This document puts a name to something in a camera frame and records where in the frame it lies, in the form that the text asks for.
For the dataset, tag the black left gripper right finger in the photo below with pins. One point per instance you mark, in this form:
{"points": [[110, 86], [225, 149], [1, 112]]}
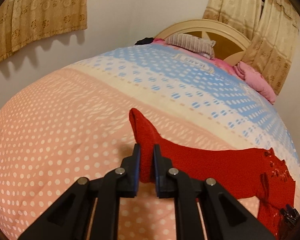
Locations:
{"points": [[204, 209]]}

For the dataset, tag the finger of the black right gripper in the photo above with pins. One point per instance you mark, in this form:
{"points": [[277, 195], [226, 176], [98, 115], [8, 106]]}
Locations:
{"points": [[290, 215]]}

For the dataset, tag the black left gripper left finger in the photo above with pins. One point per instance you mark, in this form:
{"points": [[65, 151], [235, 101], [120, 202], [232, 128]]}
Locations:
{"points": [[89, 209]]}

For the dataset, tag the red knitted sweater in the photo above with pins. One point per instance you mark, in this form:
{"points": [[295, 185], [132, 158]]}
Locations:
{"points": [[252, 172]]}

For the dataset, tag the pink blue dotted bedspread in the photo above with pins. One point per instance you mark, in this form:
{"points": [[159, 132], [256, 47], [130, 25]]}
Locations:
{"points": [[75, 123]]}

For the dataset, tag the pink folded blanket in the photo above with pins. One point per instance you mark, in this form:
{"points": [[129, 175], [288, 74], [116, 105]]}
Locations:
{"points": [[255, 80]]}

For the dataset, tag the striped grey pillow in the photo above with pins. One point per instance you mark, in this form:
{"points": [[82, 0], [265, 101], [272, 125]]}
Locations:
{"points": [[194, 44]]}

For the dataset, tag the cream round wooden headboard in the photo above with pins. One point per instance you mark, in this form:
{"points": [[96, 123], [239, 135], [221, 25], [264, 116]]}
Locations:
{"points": [[230, 46]]}

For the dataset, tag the beige floral curtain right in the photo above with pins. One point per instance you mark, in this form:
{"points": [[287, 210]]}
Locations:
{"points": [[272, 28]]}

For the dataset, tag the beige floral curtain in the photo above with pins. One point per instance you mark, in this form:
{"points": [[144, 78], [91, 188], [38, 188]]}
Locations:
{"points": [[272, 28], [25, 21]]}

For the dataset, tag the black item behind bed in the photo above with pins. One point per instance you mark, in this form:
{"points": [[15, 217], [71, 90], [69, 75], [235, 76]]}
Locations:
{"points": [[144, 41]]}

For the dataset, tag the beige floral curtain left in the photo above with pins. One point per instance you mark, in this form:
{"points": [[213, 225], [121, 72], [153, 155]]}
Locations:
{"points": [[25, 21]]}

